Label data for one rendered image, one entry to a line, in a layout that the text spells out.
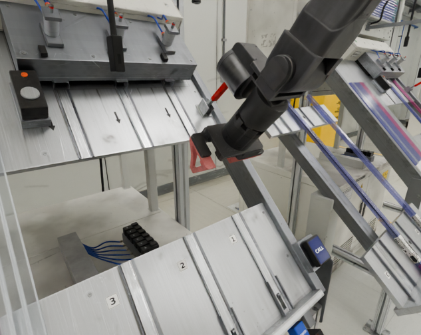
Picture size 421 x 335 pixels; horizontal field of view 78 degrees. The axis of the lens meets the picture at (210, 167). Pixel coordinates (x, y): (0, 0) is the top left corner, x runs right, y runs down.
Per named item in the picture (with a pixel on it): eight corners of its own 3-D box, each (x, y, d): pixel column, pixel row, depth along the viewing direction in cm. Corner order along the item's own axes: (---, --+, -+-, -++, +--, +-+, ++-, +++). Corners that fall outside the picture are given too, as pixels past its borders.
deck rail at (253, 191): (302, 294, 54) (326, 290, 50) (297, 298, 53) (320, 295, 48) (167, 50, 75) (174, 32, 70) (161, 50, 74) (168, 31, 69)
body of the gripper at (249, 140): (201, 132, 45) (221, 104, 40) (241, 125, 51) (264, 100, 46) (217, 163, 43) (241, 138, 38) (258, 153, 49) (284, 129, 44)
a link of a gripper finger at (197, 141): (175, 157, 50) (194, 128, 43) (204, 151, 54) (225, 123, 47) (189, 188, 48) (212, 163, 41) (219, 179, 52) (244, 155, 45)
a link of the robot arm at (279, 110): (276, 108, 35) (299, 104, 38) (249, 70, 37) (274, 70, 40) (247, 138, 40) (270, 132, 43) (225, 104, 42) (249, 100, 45)
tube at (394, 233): (423, 269, 55) (428, 268, 54) (421, 272, 54) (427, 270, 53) (281, 99, 72) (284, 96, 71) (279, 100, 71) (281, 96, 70)
